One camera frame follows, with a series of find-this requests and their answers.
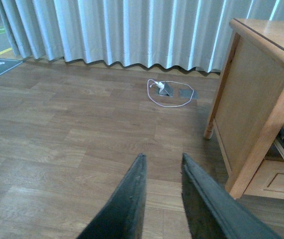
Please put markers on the closed floor outlet cover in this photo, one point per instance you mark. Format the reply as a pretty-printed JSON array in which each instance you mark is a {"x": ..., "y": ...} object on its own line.
[{"x": 187, "y": 94}]

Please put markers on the light blue curtain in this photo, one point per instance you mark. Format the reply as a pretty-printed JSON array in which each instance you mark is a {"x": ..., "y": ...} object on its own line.
[{"x": 186, "y": 33}]

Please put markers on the open floor outlet box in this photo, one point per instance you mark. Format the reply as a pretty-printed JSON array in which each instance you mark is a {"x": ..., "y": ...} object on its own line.
[{"x": 168, "y": 91}]

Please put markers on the white charger plug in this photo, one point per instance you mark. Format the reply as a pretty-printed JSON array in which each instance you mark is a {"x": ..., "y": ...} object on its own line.
[{"x": 160, "y": 85}]

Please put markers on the wooden nightstand cabinet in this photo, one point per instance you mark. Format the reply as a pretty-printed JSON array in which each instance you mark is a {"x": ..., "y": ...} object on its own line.
[{"x": 248, "y": 108}]

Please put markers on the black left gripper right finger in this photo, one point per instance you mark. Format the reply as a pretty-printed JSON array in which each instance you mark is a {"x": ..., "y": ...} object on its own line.
[{"x": 212, "y": 213}]

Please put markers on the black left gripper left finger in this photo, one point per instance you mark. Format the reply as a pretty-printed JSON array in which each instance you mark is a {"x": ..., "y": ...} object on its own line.
[{"x": 122, "y": 216}]

